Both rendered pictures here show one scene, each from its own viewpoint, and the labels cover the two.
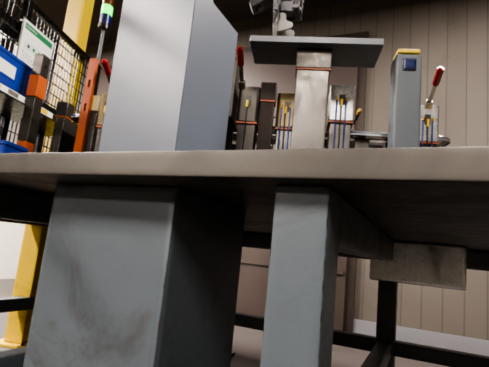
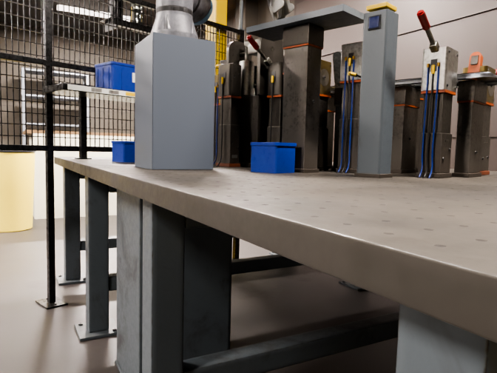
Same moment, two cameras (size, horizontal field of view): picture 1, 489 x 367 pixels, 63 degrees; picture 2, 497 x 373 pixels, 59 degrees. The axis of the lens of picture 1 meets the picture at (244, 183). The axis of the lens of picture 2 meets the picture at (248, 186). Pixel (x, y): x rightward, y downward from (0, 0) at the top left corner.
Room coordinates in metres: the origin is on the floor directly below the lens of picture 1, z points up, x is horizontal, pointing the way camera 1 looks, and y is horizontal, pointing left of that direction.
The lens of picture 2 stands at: (-0.13, -0.85, 0.77)
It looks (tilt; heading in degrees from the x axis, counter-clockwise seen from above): 5 degrees down; 36
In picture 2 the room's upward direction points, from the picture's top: 1 degrees clockwise
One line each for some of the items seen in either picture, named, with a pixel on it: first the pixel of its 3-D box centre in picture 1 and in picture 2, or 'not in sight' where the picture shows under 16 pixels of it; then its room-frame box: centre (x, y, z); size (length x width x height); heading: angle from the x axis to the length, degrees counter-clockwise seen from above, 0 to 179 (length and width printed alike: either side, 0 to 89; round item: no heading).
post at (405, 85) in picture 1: (403, 134); (377, 96); (1.05, -0.42, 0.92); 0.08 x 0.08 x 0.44; 82
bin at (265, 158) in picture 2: not in sight; (273, 157); (0.99, -0.13, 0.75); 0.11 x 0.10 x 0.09; 82
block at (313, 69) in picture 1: (308, 127); (301, 101); (1.09, -0.17, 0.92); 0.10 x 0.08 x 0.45; 82
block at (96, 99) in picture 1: (89, 144); not in sight; (1.41, 0.57, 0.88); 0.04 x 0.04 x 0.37; 82
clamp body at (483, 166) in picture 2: not in sight; (477, 123); (1.57, -0.60, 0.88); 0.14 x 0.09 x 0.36; 172
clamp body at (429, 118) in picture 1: (423, 164); (435, 115); (1.19, -0.54, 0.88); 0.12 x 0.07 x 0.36; 172
